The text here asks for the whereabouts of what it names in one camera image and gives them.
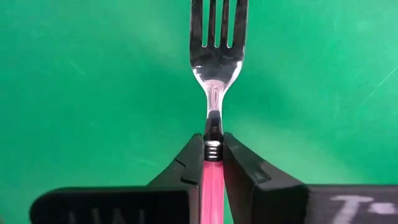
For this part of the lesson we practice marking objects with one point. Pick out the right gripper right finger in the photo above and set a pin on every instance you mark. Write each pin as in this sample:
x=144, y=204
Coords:
x=280, y=202

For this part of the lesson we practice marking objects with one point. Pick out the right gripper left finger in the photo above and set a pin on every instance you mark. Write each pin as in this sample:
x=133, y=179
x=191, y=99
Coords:
x=124, y=205

